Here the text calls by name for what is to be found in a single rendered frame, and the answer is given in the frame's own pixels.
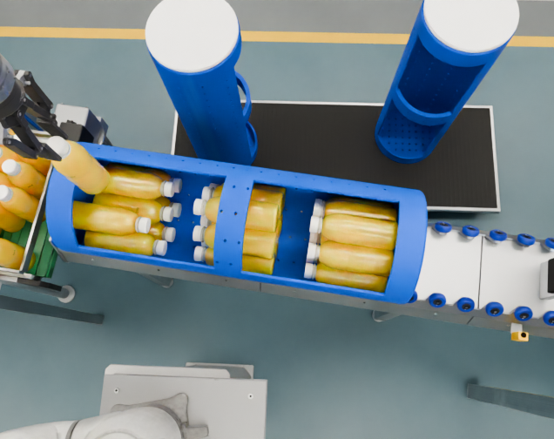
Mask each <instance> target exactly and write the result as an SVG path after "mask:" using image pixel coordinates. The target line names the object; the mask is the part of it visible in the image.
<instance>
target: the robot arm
mask: <svg viewBox="0 0 554 439"><path fill-rule="evenodd" d="M25 93H26V94H27V95H28V96H29V97H30V99H31V100H32V101H31V100H29V99H28V98H27V97H26V95H25ZM52 108H53V103H52V102H51V101H50V99H49V98H48V97H47V96H46V95H45V93H44V92H43V91H42V89H41V88H40V87H39V86H38V85H37V83H36V82H35V80H34V77H33V76H32V73H31V72H30V71H21V70H13V68H12V66H11V65H10V63H9V62H8V61H7V60H6V59H5V58H4V57H3V56H2V55H1V54H0V145H4V146H5V147H7V148H9V149H10V150H12V151H13V152H15V153H16V154H18V155H19V156H21V157H23V158H26V159H38V157H39V158H45V159H48V160H55V161H62V157H60V156H59V155H58V154H57V153H56V152H55V151H54V150H53V149H52V148H51V147H49V146H48V145H47V144H46V143H42V142H39V140H38V139H37V137H36V136H35V135H34V133H33V132H32V130H31V129H30V127H29V126H28V125H29V123H28V122H27V120H26V119H25V117H24V114H25V113H26V112H28V113H29V114H31V115H33V116H34V117H36V118H37V122H36V123H38V124H39V125H40V126H41V127H42V128H43V129H44V130H46V131H47V132H48V133H49V134H50V135H51V136H52V137H54V136H59V137H61V138H63V139H68V137H69V136H68V135H67V134H66V133H65V132H64V131H63V130H62V129H61V128H60V127H59V126H58V125H57V121H56V118H57V115H56V114H54V113H51V109H52ZM8 128H10V129H11V130H12V131H13V132H14V133H15V134H16V135H17V137H18V138H19V139H20V141H21V142H20V141H19V140H17V139H15V138H14V136H13V135H10V134H9V133H8V132H7V129H8ZM188 402H189V398H188V395H187V394H185V393H179V394H176V395H175V396H173V397H170V398H165V399H160V400H156V401H150V402H141V403H136V404H132V405H125V404H116V405H114V406H113V407H112V408H111V413H110V414H106V415H99V416H95V417H91V418H87V419H83V420H76V421H62V422H47V423H42V424H36V425H31V426H27V427H22V428H18V429H12V430H8V431H4V432H2V433H0V439H201V438H204V437H207V436H208V434H209V428H208V427H207V425H199V426H189V422H188V414H187V407H188Z"/></svg>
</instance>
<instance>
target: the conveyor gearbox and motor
mask: <svg viewBox="0 0 554 439"><path fill-rule="evenodd" d="M54 114H56V115H57V118H56V121H57V125H58V126H60V123H61V122H66V121H67V119H68V120H73V121H74V122H76V123H77V124H81V125H83V126H84V127H85V128H86V129H87V130H88V131H89V132H90V133H91V135H92V136H93V137H94V140H93V144H98V145H109V146H113V144H112V142H111V141H110V140H109V139H108V138H107V137H106V133H107V130H108V127H109V126H108V124H106V122H105V121H104V120H103V119H102V118H101V117H96V116H95V115H94V114H93V113H92V111H91V110H90V109H89V108H88V107H79V106H73V105H64V104H58V105H57V107H56V110H55V113H54Z"/></svg>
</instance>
